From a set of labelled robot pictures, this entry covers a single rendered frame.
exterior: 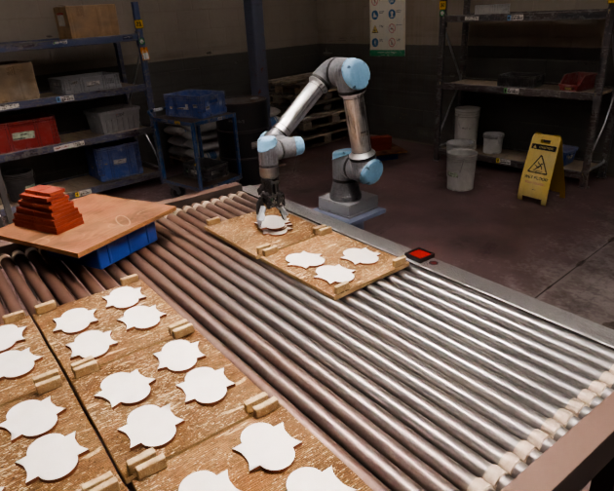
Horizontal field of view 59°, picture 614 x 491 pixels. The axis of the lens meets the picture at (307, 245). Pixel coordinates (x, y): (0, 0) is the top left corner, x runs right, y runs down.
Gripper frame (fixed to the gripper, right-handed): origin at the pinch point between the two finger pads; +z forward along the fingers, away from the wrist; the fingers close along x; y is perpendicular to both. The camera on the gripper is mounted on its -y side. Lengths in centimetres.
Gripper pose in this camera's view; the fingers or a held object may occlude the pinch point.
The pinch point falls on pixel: (271, 222)
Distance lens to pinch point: 220.0
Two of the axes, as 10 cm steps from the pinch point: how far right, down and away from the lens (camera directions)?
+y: 4.5, 3.4, -8.3
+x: 8.9, -2.3, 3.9
